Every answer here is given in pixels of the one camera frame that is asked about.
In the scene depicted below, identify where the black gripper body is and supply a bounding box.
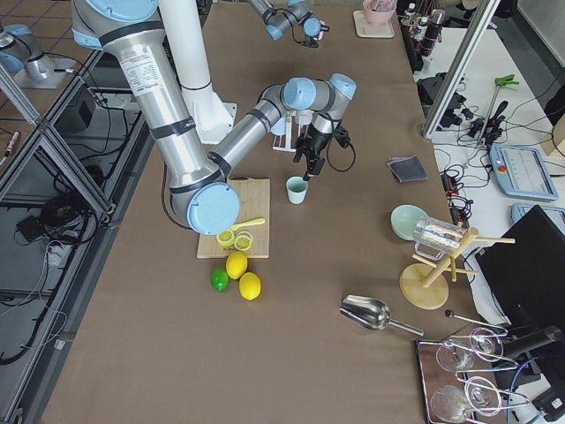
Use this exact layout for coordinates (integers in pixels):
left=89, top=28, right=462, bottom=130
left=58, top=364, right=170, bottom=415
left=293, top=132, right=331, bottom=170
left=304, top=19, right=329, bottom=48

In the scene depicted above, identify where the mint green cup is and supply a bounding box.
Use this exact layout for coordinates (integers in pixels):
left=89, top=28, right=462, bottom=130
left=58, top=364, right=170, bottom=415
left=286, top=176, right=308, bottom=205

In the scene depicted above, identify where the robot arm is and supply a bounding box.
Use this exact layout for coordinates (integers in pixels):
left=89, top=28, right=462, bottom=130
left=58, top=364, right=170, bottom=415
left=72, top=1, right=357, bottom=235
left=248, top=0, right=329, bottom=49

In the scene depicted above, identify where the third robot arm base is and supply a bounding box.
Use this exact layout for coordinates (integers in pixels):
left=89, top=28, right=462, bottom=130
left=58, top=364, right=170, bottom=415
left=1, top=24, right=64, bottom=89

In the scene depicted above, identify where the beige tray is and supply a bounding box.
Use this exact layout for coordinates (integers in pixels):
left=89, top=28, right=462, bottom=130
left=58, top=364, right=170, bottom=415
left=353, top=11, right=395, bottom=39

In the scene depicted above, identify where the bamboo cutting board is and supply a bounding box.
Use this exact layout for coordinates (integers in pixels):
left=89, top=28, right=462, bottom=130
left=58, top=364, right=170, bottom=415
left=196, top=178, right=270, bottom=259

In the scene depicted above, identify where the pink bowl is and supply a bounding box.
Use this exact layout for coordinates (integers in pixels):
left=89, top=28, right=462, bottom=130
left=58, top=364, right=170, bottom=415
left=362, top=0, right=396, bottom=25

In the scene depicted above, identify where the yellow plastic knife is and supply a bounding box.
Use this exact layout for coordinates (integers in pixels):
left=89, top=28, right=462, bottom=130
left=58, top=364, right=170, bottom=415
left=230, top=217, right=266, bottom=231

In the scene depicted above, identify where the grey folded cloth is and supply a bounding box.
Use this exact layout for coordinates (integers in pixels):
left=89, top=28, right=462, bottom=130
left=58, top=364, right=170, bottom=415
left=387, top=155, right=428, bottom=184

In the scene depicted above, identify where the green bowl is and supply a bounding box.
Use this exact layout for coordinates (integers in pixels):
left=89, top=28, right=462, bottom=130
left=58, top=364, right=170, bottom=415
left=390, top=204, right=427, bottom=241

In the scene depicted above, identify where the lemon slice upper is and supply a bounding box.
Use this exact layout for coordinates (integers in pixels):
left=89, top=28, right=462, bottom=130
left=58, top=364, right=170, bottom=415
left=215, top=230, right=236, bottom=248

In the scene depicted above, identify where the yellow lemon upper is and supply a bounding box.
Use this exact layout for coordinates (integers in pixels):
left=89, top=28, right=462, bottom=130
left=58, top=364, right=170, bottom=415
left=225, top=251, right=248, bottom=280

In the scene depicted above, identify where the yellow lemon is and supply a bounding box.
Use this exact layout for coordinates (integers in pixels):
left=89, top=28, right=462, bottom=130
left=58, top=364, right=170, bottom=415
left=225, top=251, right=248, bottom=280
left=238, top=272, right=262, bottom=300

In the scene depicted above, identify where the yellow lemon lower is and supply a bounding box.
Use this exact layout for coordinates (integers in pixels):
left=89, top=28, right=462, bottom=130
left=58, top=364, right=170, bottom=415
left=238, top=272, right=262, bottom=300

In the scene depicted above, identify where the green lime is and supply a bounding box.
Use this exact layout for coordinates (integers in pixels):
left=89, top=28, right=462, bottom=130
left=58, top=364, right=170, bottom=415
left=210, top=268, right=230, bottom=292

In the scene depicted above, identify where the black power strip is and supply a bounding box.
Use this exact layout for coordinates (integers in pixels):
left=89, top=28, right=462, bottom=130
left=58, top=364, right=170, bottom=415
left=441, top=172, right=473, bottom=228

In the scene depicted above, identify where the metal scoop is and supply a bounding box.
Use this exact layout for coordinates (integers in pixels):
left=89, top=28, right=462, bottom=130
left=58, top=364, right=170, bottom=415
left=339, top=294, right=424, bottom=337

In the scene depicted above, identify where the wooden mug tree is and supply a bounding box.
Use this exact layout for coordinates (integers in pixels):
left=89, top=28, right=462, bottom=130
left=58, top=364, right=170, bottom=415
left=399, top=227, right=516, bottom=310

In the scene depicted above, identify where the green clamp tool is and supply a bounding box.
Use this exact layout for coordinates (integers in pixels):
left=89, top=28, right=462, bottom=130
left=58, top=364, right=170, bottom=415
left=478, top=74, right=519, bottom=145

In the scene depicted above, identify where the blue teach pendant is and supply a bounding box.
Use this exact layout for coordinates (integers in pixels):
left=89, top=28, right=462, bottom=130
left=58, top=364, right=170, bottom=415
left=489, top=145, right=559, bottom=201

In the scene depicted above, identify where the black monitor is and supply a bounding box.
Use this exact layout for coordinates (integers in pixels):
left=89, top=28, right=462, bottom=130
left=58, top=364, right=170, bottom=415
left=475, top=206, right=564, bottom=329

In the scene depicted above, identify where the wine glass rack tray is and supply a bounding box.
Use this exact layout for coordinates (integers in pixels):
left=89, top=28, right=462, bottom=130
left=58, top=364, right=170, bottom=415
left=416, top=327, right=529, bottom=423

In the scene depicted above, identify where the white wire cup holder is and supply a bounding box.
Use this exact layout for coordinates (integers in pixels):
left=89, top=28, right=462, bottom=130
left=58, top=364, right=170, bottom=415
left=271, top=110, right=313, bottom=153

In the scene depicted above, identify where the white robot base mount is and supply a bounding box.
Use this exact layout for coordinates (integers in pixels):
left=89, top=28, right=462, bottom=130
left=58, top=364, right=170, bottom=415
left=159, top=0, right=237, bottom=144

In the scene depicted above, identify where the aluminium frame post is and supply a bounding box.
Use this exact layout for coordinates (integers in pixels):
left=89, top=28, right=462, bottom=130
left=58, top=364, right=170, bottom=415
left=422, top=0, right=500, bottom=141

